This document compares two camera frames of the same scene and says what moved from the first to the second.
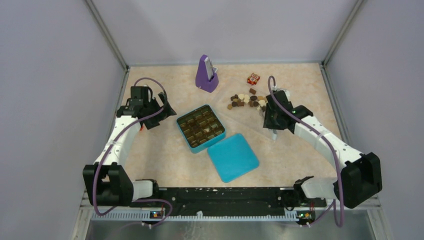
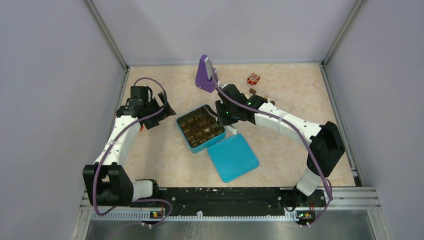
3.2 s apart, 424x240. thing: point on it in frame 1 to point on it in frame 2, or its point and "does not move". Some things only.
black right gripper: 268,123 to 222,119
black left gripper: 153,122 does not move
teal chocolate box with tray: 200,128 does not move
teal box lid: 233,158 does not move
